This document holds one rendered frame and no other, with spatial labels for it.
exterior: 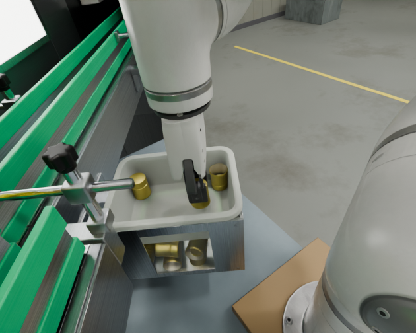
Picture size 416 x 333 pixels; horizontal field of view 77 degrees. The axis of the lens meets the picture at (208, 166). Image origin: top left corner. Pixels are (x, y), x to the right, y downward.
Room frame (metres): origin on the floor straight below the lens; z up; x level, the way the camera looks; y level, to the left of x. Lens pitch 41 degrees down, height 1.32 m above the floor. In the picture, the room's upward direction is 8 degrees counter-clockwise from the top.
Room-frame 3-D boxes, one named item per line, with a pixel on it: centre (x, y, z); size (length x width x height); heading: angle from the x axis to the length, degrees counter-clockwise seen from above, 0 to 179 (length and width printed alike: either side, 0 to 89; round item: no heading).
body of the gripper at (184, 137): (0.31, 0.02, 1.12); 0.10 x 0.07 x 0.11; 176
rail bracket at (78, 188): (0.22, 0.17, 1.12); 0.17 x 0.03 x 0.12; 87
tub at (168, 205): (0.33, 0.06, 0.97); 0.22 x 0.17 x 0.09; 87
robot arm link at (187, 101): (0.31, 0.02, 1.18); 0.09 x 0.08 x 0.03; 176
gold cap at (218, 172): (0.37, -0.02, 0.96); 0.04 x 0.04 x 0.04
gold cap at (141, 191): (0.38, 0.14, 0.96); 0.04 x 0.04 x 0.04
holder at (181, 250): (0.33, 0.09, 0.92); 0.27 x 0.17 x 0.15; 87
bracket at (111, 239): (0.22, 0.19, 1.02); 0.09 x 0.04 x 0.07; 87
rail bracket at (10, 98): (0.47, 0.36, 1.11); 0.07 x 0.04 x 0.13; 87
